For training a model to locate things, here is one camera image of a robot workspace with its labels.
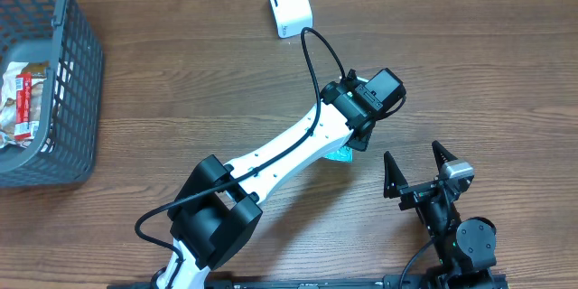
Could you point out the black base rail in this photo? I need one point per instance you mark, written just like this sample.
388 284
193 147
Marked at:
387 282

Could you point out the grey plastic shopping basket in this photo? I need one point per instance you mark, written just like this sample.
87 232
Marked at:
57 33

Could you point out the beige snack pouch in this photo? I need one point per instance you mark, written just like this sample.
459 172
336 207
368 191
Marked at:
8 100

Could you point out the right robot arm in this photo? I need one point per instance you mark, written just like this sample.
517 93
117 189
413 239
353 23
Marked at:
465 248

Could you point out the white barcode scanner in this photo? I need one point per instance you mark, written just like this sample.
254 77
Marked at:
291 16

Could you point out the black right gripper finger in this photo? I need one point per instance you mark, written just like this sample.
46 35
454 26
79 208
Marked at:
442 156
395 181

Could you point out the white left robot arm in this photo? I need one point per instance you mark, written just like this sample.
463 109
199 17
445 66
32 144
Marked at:
216 211

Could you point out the teal wet wipes pack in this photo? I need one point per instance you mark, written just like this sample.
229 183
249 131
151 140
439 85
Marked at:
343 155

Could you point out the red coffee stick sachet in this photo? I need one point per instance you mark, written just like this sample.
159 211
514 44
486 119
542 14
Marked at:
24 86

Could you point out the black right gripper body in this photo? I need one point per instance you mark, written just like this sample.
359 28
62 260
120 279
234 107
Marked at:
415 195

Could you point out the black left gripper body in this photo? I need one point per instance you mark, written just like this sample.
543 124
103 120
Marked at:
361 136

